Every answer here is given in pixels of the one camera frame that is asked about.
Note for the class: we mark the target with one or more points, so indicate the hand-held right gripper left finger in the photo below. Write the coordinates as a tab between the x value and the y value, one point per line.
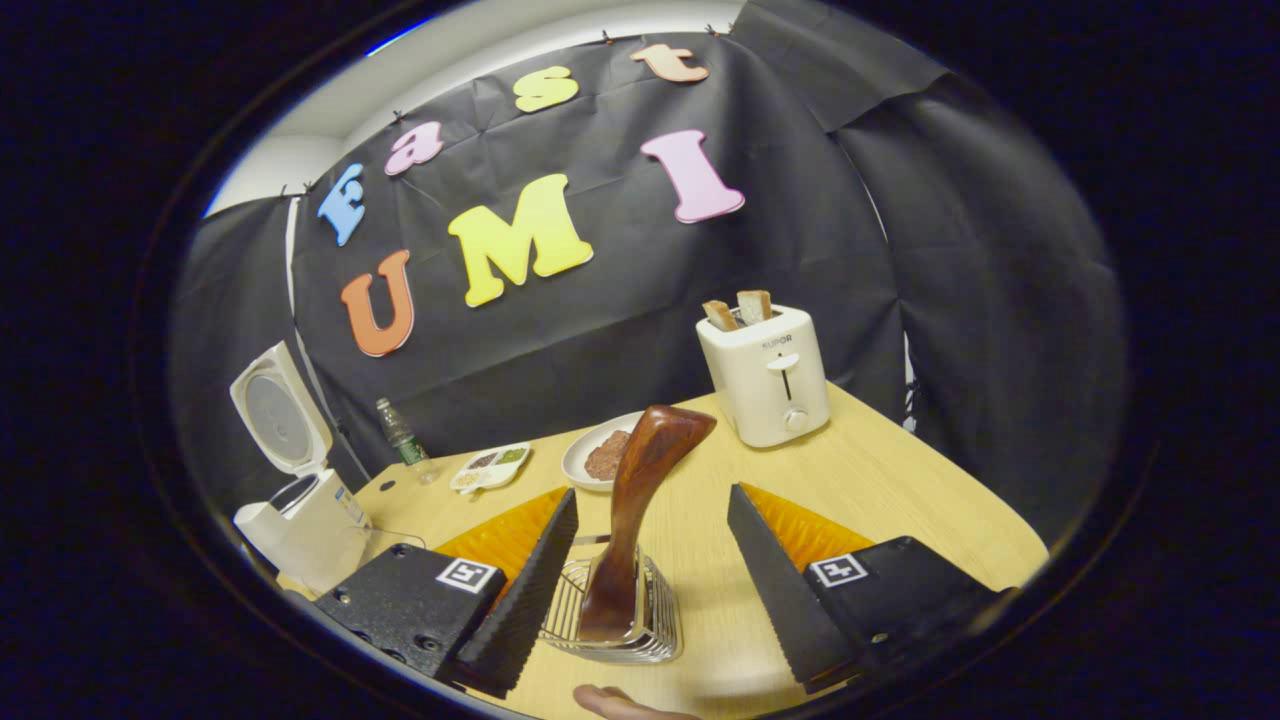
530	590

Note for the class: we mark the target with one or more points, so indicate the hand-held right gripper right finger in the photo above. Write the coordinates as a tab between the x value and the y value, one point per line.
775	590

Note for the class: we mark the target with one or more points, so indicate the brown wooden spoon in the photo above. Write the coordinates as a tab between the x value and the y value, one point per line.
640	490

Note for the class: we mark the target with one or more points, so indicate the white rice cooker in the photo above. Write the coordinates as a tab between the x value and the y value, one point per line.
310	530

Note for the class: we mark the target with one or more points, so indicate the white compartment dish with beans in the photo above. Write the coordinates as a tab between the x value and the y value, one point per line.
490	466

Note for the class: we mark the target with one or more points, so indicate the white round plate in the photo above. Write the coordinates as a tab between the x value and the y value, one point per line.
580	455

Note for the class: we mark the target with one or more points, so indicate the brown meat piece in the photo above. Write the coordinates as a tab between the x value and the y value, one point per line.
605	458

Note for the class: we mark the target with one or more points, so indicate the clear plastic water bottle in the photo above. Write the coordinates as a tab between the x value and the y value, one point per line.
405	445

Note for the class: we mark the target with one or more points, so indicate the white toaster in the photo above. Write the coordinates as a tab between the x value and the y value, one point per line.
765	385

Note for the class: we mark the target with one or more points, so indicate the toasted bread slice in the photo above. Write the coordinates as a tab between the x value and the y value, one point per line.
755	306
720	316

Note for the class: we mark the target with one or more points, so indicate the black backdrop cloth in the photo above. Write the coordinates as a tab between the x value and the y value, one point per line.
640	320

